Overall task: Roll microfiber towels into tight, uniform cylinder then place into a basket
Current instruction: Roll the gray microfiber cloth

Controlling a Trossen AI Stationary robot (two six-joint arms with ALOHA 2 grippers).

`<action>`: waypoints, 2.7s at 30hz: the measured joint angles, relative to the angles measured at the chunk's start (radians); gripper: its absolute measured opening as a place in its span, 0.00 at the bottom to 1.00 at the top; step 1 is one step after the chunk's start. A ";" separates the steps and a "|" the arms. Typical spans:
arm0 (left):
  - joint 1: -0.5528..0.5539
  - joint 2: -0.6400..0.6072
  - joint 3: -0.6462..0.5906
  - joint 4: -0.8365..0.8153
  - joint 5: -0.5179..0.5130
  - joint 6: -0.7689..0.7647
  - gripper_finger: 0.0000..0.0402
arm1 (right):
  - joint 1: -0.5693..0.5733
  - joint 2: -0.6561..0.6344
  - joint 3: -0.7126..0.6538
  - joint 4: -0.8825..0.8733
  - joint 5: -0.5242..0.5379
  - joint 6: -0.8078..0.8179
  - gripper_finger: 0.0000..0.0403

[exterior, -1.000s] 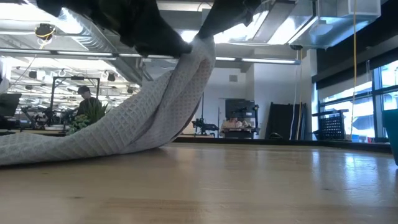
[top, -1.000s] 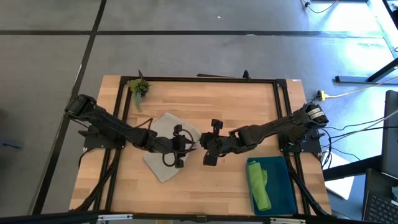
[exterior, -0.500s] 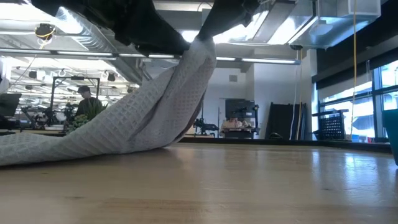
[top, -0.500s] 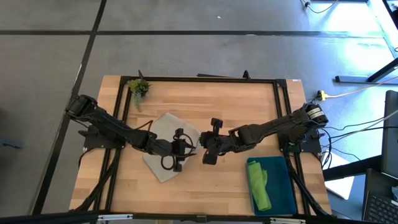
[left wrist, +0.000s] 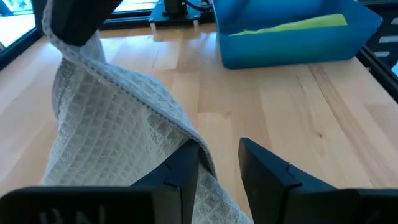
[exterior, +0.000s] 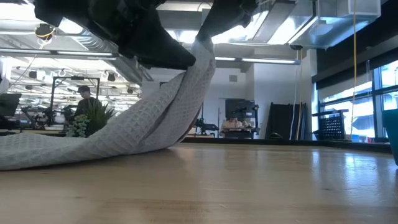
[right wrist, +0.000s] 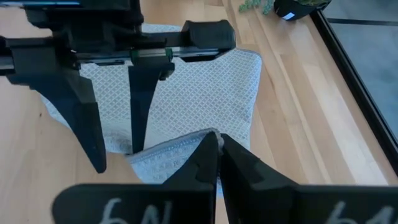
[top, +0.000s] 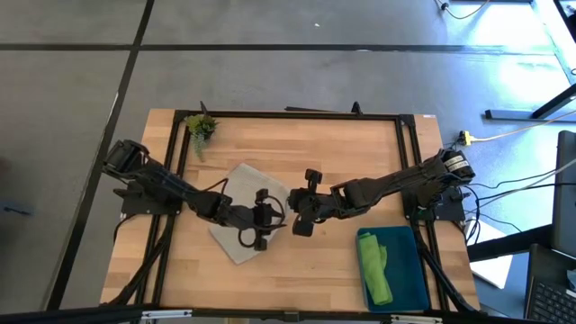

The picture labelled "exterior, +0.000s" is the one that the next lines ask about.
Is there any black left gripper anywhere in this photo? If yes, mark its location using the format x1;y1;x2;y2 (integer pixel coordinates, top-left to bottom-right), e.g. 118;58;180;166
33;0;197;71

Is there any grey waffle-weave towel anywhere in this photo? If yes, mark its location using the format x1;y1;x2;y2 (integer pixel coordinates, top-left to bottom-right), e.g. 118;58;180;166
0;39;217;171

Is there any long ceiling light bar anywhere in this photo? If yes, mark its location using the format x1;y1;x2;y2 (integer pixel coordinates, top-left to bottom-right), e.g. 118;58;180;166
0;48;302;65

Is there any spiky green potted plant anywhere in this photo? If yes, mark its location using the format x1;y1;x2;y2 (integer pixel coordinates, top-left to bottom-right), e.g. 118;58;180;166
85;101;116;138

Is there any person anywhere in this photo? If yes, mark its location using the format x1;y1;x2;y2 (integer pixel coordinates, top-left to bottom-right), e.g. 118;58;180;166
220;117;253;138
73;85;101;118

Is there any black equipment cabinet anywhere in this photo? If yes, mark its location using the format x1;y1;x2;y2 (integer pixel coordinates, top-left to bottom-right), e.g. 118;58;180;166
224;98;261;139

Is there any trailing succulent plant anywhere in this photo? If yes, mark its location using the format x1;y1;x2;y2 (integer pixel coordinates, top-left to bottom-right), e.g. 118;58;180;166
65;114;90;138

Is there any black leaning panel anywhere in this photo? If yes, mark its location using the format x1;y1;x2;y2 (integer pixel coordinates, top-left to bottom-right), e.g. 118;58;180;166
267;101;308;141

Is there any black perforated crate cart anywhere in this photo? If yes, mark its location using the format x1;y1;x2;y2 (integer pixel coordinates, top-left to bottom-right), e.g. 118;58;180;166
312;108;349;141

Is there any dark computer monitor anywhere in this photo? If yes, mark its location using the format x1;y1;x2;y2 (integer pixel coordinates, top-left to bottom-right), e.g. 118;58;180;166
0;92;22;118

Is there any silver rectangular air duct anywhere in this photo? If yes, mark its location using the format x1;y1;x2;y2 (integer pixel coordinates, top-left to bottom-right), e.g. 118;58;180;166
267;0;382;50

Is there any pale hanging cable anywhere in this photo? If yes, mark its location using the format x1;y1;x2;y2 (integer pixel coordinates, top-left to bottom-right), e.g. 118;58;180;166
293;49;305;141

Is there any hanging cable reel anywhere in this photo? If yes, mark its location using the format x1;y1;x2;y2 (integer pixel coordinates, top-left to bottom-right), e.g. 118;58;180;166
34;23;57;42

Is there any yellow hanging cable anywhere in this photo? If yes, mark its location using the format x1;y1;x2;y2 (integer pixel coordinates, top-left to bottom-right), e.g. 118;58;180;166
349;0;358;139

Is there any black table edge rail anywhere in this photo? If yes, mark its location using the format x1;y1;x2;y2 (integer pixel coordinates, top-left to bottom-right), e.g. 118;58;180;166
182;136;392;154

